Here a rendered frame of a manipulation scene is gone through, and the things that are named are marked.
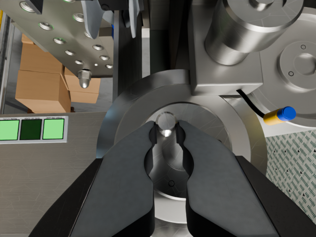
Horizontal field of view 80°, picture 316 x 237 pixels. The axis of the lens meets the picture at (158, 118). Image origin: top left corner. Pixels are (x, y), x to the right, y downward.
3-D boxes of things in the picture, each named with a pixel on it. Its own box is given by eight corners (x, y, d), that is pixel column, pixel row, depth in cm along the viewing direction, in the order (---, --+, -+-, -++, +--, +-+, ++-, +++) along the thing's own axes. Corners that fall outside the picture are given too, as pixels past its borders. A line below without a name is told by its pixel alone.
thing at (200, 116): (177, 224, 13) (114, 142, 15) (176, 215, 15) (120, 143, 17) (254, 155, 14) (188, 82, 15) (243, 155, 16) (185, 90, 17)
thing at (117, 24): (120, -57, 21) (117, 102, 18) (141, 52, 45) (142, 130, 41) (115, -56, 21) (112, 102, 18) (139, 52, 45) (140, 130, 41)
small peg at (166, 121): (181, 128, 12) (160, 136, 12) (177, 132, 15) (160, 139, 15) (172, 107, 12) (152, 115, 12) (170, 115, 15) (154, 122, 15)
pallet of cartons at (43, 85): (47, 75, 303) (43, 120, 290) (11, 26, 187) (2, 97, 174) (104, 79, 325) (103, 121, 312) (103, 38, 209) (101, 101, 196)
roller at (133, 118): (245, 82, 17) (258, 223, 15) (194, 124, 42) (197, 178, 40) (114, 84, 17) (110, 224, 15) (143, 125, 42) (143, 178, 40)
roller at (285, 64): (360, 3, 18) (390, 126, 16) (246, 90, 43) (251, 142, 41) (235, 8, 19) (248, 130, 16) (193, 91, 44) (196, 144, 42)
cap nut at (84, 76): (89, 69, 51) (88, 85, 50) (93, 75, 54) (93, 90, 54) (75, 70, 51) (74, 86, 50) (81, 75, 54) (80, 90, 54)
